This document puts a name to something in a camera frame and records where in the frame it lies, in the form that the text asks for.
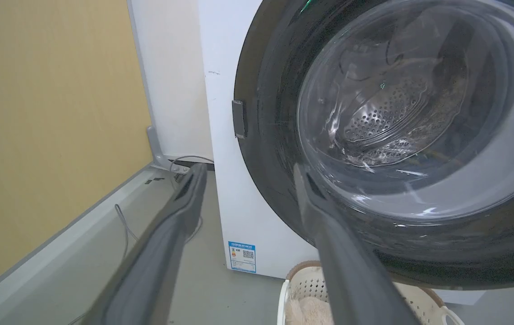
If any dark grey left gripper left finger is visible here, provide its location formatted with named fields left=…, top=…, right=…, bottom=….
left=81, top=163, right=208, bottom=325

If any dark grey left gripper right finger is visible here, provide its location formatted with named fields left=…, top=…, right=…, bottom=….
left=294, top=163, right=421, bottom=325

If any round black washing machine door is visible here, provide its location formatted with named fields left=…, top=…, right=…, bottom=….
left=231, top=0, right=514, bottom=290

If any white washing machine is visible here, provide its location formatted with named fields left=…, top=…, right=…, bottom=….
left=197, top=0, right=514, bottom=305

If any white perforated laundry basket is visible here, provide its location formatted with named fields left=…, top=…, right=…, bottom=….
left=277, top=260, right=465, bottom=325

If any beige fluffy cloth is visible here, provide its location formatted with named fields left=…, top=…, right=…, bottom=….
left=285, top=296, right=335, bottom=325

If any blue energy label sticker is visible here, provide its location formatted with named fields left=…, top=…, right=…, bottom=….
left=228, top=241, right=257, bottom=274

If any grey skirting board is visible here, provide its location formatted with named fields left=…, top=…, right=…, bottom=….
left=0, top=126, right=190, bottom=325

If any thin grey cable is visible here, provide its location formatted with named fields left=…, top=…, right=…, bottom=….
left=67, top=155, right=215, bottom=325

